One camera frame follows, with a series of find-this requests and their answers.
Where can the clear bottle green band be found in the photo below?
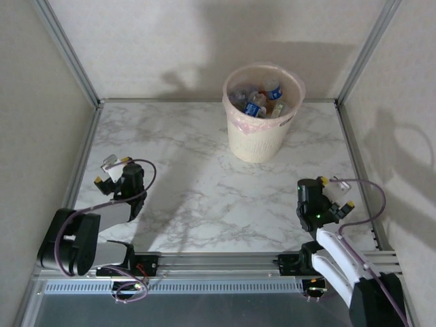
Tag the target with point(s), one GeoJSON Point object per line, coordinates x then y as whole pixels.
{"type": "Point", "coordinates": [279, 109]}

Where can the small clear bottle blue label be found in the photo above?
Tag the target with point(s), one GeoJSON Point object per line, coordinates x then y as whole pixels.
{"type": "Point", "coordinates": [275, 92]}

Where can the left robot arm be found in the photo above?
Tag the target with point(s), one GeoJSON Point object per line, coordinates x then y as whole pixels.
{"type": "Point", "coordinates": [85, 238]}

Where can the cream plastic waste bin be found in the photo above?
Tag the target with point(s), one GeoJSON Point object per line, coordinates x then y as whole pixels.
{"type": "Point", "coordinates": [259, 143]}

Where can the small lit circuit board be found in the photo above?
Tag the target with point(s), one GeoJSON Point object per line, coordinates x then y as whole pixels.
{"type": "Point", "coordinates": [315, 287]}
{"type": "Point", "coordinates": [131, 287]}

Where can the grey metal lower panel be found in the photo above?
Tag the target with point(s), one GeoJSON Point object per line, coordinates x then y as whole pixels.
{"type": "Point", "coordinates": [218, 311]}

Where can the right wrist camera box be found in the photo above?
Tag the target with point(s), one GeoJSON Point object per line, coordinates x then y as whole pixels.
{"type": "Point", "coordinates": [342, 185]}

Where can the aluminium frame rail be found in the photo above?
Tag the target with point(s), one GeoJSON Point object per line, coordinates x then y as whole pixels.
{"type": "Point", "coordinates": [153, 100]}
{"type": "Point", "coordinates": [83, 153]}
{"type": "Point", "coordinates": [353, 150]}

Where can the wide grooved aluminium rail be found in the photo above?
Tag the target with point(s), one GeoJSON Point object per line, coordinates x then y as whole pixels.
{"type": "Point", "coordinates": [218, 264]}

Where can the aluminium frame post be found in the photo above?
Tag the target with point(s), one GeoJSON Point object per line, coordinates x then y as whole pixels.
{"type": "Point", "coordinates": [67, 51]}
{"type": "Point", "coordinates": [367, 51]}

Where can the aluminium frame leg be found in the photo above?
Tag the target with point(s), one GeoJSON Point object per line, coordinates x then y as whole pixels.
{"type": "Point", "coordinates": [29, 303]}
{"type": "Point", "coordinates": [413, 316]}

